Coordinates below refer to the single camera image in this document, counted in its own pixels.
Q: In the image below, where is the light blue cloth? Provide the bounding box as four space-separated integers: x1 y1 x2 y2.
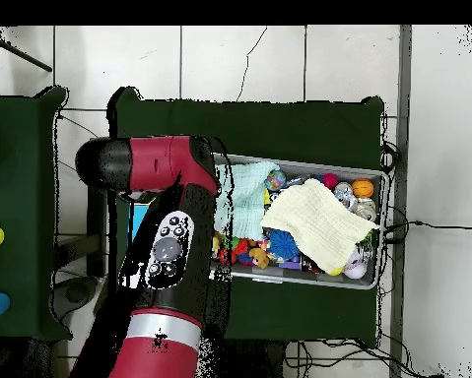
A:
215 160 281 241

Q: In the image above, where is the cream yellow cloth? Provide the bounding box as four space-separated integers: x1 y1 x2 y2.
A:
259 177 380 276

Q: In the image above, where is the wooden box with three holes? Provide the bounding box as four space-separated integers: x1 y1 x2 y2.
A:
118 190 158 237

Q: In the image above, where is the shallow silver mesh bin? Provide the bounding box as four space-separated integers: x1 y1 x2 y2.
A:
213 153 388 291

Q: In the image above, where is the colourful spiky caterpillar toy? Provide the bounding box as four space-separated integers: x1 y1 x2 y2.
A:
224 234 249 264

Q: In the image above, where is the globe print ball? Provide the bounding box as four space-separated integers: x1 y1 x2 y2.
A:
264 168 288 192

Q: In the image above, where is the brown teddy plush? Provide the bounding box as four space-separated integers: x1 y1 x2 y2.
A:
248 246 270 270

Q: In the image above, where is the large blue spiky ball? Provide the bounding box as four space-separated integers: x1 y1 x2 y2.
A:
266 227 301 260

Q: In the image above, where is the orange ball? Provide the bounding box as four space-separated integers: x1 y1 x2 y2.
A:
351 177 375 199

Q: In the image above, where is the silver can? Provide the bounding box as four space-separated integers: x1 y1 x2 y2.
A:
353 197 377 222

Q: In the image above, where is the white ball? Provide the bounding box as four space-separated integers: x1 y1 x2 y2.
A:
343 251 369 280

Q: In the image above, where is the grey round floor base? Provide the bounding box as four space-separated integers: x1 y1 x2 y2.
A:
53 275 100 321

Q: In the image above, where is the dark green side table cloth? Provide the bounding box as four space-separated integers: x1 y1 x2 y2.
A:
0 86 73 341

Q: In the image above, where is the black tripod leg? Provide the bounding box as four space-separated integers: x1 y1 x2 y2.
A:
0 32 53 73

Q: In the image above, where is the black cable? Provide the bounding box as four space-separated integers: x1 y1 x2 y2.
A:
380 220 472 243

